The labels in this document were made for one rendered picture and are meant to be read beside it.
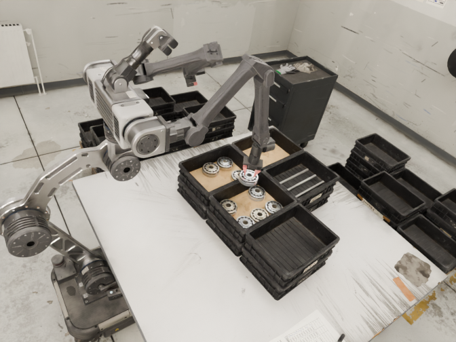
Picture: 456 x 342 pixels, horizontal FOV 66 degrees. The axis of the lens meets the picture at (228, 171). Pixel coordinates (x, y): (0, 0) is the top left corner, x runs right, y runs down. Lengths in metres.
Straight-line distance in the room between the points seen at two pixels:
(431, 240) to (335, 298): 1.30
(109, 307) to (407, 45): 4.23
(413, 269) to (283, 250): 0.80
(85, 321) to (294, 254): 1.22
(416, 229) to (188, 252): 1.85
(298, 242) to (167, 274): 0.69
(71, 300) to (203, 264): 0.85
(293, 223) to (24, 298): 1.77
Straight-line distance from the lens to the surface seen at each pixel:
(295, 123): 3.58
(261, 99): 1.54
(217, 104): 1.40
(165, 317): 1.73
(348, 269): 2.11
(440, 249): 3.07
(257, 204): 2.03
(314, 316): 1.87
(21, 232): 1.75
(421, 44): 4.87
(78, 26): 4.45
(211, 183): 2.09
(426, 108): 4.90
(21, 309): 2.69
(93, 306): 2.31
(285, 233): 1.94
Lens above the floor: 2.26
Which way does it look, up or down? 41 degrees down
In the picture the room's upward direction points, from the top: 11 degrees clockwise
